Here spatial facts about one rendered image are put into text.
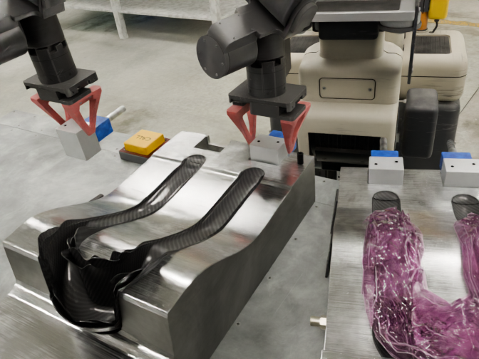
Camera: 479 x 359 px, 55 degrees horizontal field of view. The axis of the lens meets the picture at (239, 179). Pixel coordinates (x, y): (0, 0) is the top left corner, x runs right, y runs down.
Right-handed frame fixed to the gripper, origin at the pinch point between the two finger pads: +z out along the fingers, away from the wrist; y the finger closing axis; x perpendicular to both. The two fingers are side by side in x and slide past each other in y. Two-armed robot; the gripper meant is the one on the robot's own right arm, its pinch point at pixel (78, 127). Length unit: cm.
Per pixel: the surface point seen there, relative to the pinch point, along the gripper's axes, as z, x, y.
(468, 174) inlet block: 8, 19, 58
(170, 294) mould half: 0.9, -21.3, 35.2
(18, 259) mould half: 2.7, -23.9, 12.9
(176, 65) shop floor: 103, 219, -170
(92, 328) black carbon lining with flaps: 4.1, -26.6, 27.8
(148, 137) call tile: 11.9, 15.6, -1.6
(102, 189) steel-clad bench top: 15.1, 1.5, -2.6
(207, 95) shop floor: 102, 182, -116
